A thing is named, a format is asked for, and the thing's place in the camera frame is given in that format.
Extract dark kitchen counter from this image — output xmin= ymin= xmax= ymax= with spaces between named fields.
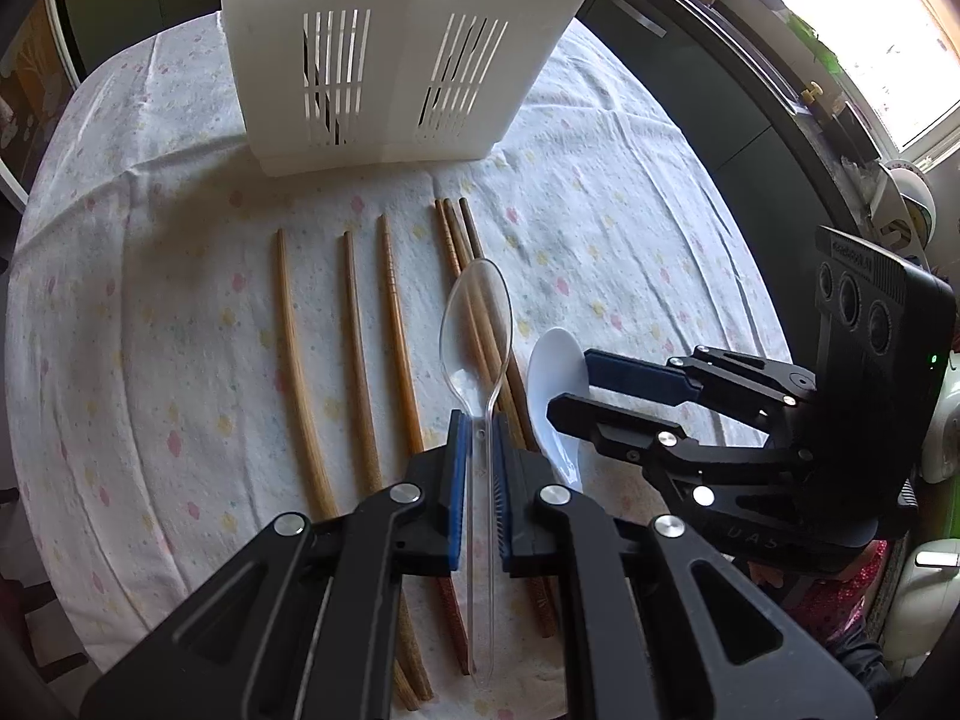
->
xmin=611 ymin=0 xmax=912 ymax=256

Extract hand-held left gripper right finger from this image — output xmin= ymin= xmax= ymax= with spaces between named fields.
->
xmin=491 ymin=435 xmax=878 ymax=720

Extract white slotted utensil holder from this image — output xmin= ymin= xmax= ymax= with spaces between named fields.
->
xmin=215 ymin=0 xmax=623 ymax=179

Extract clear plastic spoon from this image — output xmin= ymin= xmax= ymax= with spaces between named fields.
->
xmin=439 ymin=258 xmax=517 ymax=689

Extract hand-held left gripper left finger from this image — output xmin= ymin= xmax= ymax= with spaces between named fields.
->
xmin=79 ymin=409 xmax=474 ymax=720

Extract bright window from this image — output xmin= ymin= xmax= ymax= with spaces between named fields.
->
xmin=780 ymin=0 xmax=960 ymax=151

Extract white dotted tablecloth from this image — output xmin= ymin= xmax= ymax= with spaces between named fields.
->
xmin=4 ymin=11 xmax=797 ymax=718

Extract light bamboo chopstick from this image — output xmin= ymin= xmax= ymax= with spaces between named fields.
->
xmin=341 ymin=231 xmax=421 ymax=713

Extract white plastic spoon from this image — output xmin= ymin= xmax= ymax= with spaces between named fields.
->
xmin=526 ymin=327 xmax=587 ymax=497

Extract pink sequined clothing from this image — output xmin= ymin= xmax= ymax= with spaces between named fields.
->
xmin=750 ymin=536 xmax=893 ymax=653

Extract dark cabinet with metal handle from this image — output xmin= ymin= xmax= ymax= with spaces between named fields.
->
xmin=577 ymin=0 xmax=796 ymax=188

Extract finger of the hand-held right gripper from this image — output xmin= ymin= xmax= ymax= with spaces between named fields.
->
xmin=583 ymin=345 xmax=820 ymax=428
xmin=546 ymin=390 xmax=818 ymax=541

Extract ridged light wooden chopstick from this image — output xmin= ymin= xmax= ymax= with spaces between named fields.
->
xmin=376 ymin=214 xmax=436 ymax=702

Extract stacked white bowls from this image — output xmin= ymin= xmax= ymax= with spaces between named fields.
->
xmin=870 ymin=157 xmax=938 ymax=263

